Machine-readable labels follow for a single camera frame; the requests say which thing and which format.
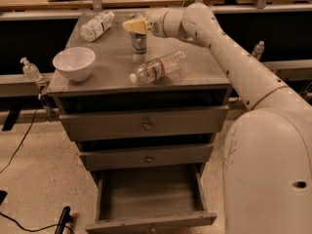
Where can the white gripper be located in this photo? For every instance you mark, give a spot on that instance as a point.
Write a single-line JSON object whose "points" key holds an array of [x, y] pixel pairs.
{"points": [[155, 22]]}

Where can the red bull can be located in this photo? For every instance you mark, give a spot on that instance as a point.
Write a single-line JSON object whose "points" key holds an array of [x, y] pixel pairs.
{"points": [[139, 42]]}

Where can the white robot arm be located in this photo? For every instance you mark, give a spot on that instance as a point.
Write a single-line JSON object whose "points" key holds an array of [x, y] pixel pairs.
{"points": [[267, 160]]}

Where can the grey drawer cabinet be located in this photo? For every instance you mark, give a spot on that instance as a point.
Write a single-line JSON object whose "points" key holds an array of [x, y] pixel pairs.
{"points": [[200, 83]]}

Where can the top grey drawer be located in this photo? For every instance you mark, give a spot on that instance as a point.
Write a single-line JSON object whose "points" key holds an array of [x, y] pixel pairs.
{"points": [[144, 123]]}

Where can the middle grey drawer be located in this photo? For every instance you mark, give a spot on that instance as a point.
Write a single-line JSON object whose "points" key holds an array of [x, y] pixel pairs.
{"points": [[146, 157]]}

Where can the bottom grey open drawer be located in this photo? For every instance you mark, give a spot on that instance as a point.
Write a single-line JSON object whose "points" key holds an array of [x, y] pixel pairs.
{"points": [[150, 200]]}

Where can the clear water bottle lying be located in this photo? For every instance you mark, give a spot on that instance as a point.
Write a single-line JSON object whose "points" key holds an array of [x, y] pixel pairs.
{"points": [[166, 66]]}

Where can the white ceramic bowl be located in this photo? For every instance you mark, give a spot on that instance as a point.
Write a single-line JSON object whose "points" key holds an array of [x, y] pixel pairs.
{"points": [[75, 63]]}

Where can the hand sanitizer pump bottle left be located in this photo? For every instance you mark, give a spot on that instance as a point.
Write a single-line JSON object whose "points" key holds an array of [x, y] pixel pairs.
{"points": [[30, 70]]}

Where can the small water bottle right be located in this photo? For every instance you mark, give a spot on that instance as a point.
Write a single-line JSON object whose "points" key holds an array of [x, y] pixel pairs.
{"points": [[258, 50]]}

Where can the black stand foot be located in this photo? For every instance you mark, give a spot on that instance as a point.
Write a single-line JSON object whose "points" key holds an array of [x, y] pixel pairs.
{"points": [[64, 218]]}

